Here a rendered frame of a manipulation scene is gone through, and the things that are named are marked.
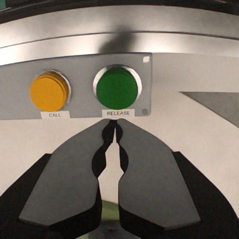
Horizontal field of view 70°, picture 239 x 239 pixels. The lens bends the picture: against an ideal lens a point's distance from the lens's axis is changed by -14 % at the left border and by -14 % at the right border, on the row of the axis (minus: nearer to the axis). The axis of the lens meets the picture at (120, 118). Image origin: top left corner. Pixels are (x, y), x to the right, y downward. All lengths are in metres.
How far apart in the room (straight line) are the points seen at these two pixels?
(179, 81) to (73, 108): 0.17
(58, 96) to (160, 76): 0.16
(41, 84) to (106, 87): 0.06
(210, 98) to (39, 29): 1.27
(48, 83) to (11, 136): 0.24
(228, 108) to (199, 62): 1.18
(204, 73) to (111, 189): 0.30
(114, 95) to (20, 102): 0.11
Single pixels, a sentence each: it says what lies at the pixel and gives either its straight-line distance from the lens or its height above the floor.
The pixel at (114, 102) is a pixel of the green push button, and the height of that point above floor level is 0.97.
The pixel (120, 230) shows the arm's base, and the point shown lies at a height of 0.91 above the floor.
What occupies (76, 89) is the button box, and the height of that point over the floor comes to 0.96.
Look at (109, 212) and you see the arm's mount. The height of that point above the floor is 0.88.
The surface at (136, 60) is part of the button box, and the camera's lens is 0.19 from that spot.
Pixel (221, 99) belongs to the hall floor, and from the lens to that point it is 1.42.
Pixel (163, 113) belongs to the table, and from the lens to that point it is 0.33.
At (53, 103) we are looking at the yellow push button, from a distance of 0.20.
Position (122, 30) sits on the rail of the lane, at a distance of 0.19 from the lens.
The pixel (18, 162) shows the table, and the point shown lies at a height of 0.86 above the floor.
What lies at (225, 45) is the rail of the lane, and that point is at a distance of 0.21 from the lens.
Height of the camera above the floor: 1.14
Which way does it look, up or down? 61 degrees down
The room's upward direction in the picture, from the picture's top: 179 degrees counter-clockwise
